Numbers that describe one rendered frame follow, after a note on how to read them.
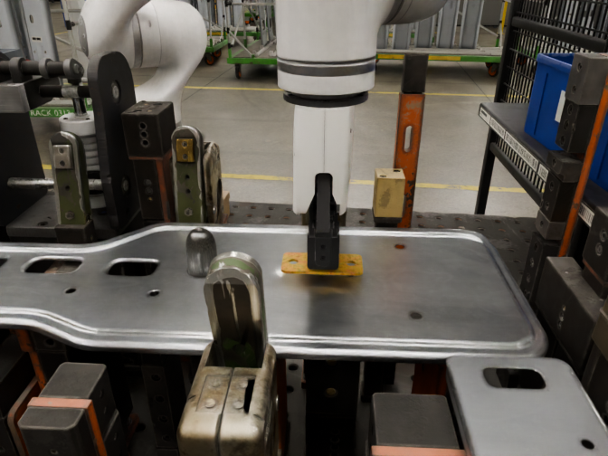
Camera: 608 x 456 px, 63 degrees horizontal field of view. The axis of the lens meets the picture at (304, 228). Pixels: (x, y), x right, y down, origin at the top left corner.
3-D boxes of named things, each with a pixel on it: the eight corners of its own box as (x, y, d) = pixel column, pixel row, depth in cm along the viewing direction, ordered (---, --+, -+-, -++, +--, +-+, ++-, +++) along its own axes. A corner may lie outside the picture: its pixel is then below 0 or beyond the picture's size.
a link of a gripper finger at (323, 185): (318, 138, 44) (318, 168, 49) (315, 219, 41) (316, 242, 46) (331, 138, 44) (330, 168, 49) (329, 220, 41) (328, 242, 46)
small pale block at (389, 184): (360, 403, 76) (376, 177, 59) (359, 385, 79) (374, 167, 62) (384, 403, 76) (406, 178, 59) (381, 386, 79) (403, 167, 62)
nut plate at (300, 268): (280, 273, 51) (280, 262, 50) (283, 254, 54) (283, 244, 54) (363, 275, 50) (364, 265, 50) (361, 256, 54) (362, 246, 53)
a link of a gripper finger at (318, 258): (307, 206, 48) (307, 265, 51) (305, 221, 46) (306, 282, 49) (340, 207, 48) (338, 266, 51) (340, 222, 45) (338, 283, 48)
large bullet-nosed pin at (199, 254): (186, 289, 53) (179, 233, 50) (194, 272, 56) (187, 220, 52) (215, 289, 53) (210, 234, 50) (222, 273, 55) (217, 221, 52)
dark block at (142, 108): (162, 361, 84) (119, 111, 64) (174, 334, 90) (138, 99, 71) (191, 362, 83) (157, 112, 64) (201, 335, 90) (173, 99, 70)
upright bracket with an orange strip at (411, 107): (375, 384, 79) (403, 54, 56) (374, 377, 80) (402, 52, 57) (394, 384, 79) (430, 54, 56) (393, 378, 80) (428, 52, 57)
